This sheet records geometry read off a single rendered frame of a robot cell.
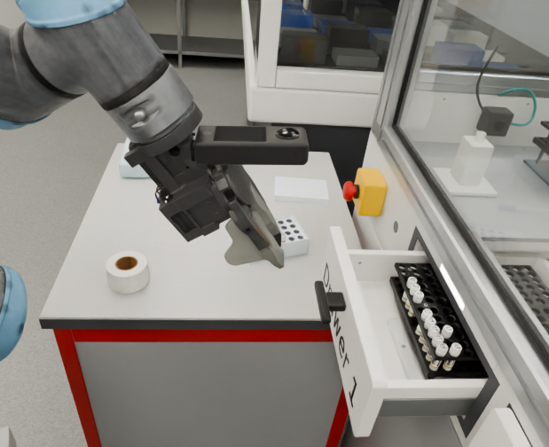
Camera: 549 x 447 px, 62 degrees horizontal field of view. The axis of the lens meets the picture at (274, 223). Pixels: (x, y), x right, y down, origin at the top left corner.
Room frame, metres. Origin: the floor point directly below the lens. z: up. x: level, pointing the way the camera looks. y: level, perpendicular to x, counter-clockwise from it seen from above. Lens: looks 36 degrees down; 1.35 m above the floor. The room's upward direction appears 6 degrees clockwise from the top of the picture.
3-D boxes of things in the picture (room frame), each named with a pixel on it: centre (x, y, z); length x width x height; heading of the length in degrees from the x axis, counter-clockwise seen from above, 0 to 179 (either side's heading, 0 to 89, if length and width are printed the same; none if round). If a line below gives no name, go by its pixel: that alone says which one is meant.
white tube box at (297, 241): (0.73, 0.00, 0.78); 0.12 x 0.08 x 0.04; 115
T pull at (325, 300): (0.44, -0.09, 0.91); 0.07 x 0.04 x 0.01; 7
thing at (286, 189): (0.94, -0.06, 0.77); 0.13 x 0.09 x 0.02; 93
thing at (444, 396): (0.48, -0.32, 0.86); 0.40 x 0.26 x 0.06; 97
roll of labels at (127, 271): (0.59, 0.25, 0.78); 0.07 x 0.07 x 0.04
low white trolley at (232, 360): (0.83, 0.11, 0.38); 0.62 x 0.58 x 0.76; 7
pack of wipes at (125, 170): (1.00, 0.34, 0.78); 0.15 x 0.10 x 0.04; 10
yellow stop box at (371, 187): (0.79, -0.18, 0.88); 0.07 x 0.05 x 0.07; 7
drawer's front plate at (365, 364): (0.45, -0.11, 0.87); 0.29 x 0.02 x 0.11; 7
